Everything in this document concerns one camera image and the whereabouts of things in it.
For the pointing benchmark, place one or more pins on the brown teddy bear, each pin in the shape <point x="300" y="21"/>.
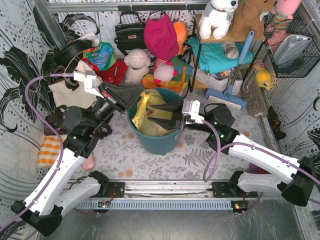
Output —
<point x="249" y="14"/>

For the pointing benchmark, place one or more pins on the white plush dog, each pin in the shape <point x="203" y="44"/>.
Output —
<point x="216" y="18"/>

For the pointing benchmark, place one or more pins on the blue handled mop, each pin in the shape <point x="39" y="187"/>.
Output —
<point x="226" y="97"/>

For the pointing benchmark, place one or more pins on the yellow plush duck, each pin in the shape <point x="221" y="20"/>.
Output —
<point x="262" y="76"/>

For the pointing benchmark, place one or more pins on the cream plush lamb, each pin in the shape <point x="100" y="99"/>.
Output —
<point x="138" y="64"/>

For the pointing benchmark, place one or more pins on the yellow trash bag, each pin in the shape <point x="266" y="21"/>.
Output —
<point x="142" y="118"/>

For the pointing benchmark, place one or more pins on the pink eyeglass case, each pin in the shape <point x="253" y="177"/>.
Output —
<point x="88" y="163"/>

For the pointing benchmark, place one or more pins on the brown patterned bag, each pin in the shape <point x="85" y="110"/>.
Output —
<point x="55" y="120"/>

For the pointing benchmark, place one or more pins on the teal folded cloth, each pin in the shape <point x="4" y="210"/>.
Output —
<point x="212" y="56"/>

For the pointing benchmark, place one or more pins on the orange purple sock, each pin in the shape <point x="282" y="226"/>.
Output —
<point x="256" y="169"/>

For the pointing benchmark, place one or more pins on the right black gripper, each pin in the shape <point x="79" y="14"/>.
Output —
<point x="180" y="120"/>

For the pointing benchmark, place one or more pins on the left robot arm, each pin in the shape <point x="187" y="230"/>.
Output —
<point x="79" y="144"/>

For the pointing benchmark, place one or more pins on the cream canvas tote bag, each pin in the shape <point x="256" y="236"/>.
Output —
<point x="78" y="96"/>

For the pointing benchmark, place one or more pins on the white sneaker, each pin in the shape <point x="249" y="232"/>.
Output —
<point x="220" y="81"/>

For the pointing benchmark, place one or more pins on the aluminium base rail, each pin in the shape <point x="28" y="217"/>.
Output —
<point x="146" y="195"/>

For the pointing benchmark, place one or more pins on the orange checkered towel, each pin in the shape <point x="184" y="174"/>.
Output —
<point x="49" y="151"/>

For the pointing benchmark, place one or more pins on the silver foil pouch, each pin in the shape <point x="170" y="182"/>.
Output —
<point x="291" y="48"/>

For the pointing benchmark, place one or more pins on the black leather handbag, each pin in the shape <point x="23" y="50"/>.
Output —
<point x="130" y="36"/>

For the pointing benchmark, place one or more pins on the red cloth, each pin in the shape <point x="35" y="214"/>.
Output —
<point x="115" y="73"/>

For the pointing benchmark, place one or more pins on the magenta cloth bag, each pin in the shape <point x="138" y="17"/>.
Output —
<point x="160" y="38"/>

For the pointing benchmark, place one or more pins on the orange plush toy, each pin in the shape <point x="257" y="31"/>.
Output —
<point x="181" y="33"/>

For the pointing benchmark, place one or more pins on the colorful printed bag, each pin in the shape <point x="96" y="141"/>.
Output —
<point x="101" y="58"/>

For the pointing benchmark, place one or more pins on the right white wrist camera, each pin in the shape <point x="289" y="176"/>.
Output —
<point x="190" y="110"/>

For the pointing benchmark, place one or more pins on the rainbow striped cloth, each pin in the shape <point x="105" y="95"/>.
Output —
<point x="177" y="84"/>

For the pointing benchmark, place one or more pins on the teal trash bin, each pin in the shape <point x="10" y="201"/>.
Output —
<point x="154" y="138"/>

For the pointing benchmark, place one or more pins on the black wire basket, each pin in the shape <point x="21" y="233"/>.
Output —
<point x="275" y="34"/>

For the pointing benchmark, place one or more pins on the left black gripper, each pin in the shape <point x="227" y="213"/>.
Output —
<point x="113" y="99"/>

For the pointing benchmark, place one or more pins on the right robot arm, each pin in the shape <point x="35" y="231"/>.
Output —
<point x="292" y="178"/>

